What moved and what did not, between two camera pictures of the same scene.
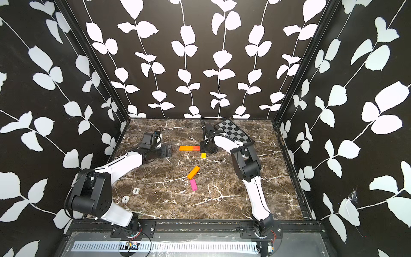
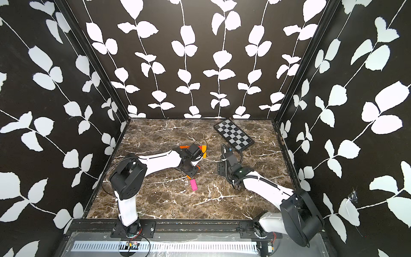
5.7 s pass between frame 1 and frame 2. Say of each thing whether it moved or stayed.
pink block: stayed
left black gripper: moved
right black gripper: moved
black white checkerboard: stayed
